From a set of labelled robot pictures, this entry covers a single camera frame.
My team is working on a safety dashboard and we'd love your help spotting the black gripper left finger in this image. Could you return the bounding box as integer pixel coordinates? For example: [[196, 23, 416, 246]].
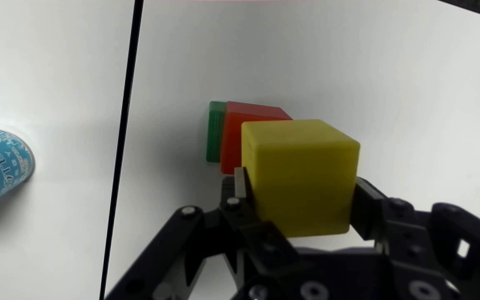
[[103, 165, 303, 300]]

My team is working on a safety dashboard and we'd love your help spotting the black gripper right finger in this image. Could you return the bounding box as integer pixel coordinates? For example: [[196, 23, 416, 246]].
[[348, 175, 480, 300]]

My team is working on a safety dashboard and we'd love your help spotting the red cube block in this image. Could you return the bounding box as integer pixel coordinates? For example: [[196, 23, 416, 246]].
[[218, 100, 293, 175]]

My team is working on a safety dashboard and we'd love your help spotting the green cube block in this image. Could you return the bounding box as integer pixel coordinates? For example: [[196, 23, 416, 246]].
[[204, 100, 228, 163]]

